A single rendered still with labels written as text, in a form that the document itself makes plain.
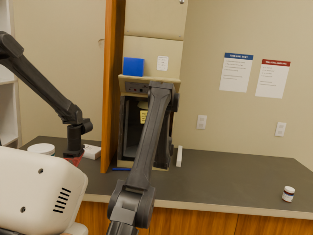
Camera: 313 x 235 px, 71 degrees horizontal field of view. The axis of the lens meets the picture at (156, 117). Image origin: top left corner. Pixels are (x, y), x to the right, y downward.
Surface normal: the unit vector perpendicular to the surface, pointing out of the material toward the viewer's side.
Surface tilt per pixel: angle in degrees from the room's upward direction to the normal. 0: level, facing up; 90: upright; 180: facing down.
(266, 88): 90
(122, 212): 37
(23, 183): 48
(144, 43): 90
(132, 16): 92
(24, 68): 85
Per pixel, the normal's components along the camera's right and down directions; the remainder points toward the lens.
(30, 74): 0.93, 0.06
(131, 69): 0.00, 0.25
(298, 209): 0.09, -0.96
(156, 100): -0.08, -0.45
